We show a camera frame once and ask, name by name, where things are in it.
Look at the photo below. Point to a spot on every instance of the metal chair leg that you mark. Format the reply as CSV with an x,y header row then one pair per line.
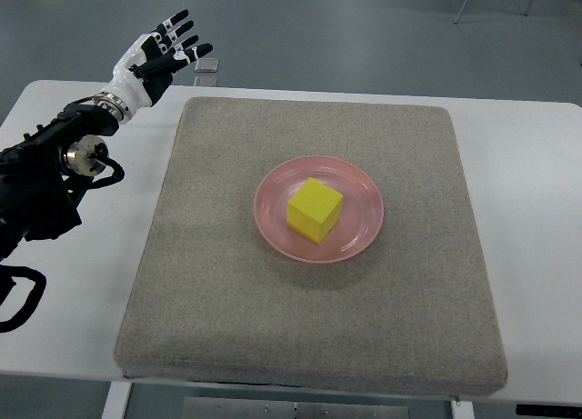
x,y
460,12

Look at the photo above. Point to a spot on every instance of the white table leg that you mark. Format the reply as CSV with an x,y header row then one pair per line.
x,y
116,400

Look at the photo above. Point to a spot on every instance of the black table control panel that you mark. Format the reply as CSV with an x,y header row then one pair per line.
x,y
552,411

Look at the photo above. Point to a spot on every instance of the yellow cube block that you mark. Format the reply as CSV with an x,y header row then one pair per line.
x,y
314,210

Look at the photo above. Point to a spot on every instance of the pink plastic plate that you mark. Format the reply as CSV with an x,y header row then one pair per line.
x,y
358,225

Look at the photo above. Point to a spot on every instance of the beige fabric cushion mat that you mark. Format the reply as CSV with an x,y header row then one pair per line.
x,y
213,301

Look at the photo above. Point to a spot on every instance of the metal table base plate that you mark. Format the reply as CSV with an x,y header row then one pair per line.
x,y
207,407

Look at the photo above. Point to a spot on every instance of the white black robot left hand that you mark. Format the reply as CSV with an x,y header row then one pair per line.
x,y
146,69

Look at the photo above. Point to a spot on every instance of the lower floor socket plate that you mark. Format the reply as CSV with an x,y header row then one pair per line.
x,y
205,81

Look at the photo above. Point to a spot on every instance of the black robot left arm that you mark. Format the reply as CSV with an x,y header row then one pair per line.
x,y
45,177

